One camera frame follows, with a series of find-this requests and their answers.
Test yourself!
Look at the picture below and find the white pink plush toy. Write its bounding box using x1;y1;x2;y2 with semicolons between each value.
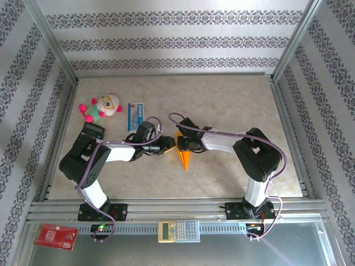
79;93;124;124

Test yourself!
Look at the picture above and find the blue white plastic packet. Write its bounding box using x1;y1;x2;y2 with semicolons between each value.
127;102;145;132

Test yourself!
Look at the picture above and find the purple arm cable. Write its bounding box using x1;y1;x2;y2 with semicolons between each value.
169;112;288;242
74;116;164;243

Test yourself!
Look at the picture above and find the grey slotted cable duct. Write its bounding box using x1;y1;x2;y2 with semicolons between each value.
77;223;264;236

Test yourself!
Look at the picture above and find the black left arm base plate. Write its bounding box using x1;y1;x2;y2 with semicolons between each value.
77;203;128;222

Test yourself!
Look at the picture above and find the aluminium mounting rail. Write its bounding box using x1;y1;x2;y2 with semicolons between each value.
26;198;329;222

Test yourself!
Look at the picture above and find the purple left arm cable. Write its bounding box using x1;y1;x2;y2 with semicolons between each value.
74;116;164;243

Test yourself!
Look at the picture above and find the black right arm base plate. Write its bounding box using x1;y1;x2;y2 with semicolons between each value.
219;202;277;221

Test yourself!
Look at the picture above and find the grey metal shelf sheet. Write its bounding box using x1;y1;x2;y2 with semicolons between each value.
26;221;335;266

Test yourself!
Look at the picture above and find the aluminium table side rail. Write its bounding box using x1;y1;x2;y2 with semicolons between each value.
270;79;317;200
38;80;80;202

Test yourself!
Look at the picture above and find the red card packet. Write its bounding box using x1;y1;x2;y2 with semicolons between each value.
32;223;79;251

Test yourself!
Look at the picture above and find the aluminium frame post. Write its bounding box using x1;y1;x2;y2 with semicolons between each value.
270;0;325;81
23;0;80;84

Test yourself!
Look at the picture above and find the black desk calculator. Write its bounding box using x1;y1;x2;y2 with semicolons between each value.
79;122;106;141

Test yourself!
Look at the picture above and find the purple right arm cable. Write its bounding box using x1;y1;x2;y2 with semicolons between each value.
169;112;288;242

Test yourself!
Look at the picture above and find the beige scientific calculator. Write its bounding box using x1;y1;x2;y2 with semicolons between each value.
158;220;201;243

